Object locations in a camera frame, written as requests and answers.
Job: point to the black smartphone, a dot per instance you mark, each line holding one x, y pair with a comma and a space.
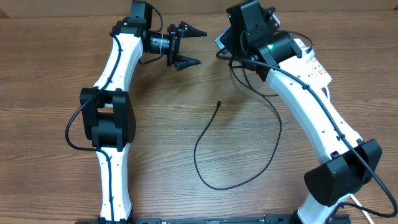
223, 39

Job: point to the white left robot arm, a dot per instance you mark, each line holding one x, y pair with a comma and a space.
106, 108

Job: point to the white power strip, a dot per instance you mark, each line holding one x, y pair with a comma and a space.
317, 71

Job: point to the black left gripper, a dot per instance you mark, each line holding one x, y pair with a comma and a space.
187, 32

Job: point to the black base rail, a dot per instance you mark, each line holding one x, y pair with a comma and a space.
267, 219

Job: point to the white charger plug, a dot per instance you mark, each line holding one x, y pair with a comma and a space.
306, 52

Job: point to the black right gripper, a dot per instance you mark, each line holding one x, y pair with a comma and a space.
232, 42

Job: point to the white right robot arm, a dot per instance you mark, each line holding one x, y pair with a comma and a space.
288, 66

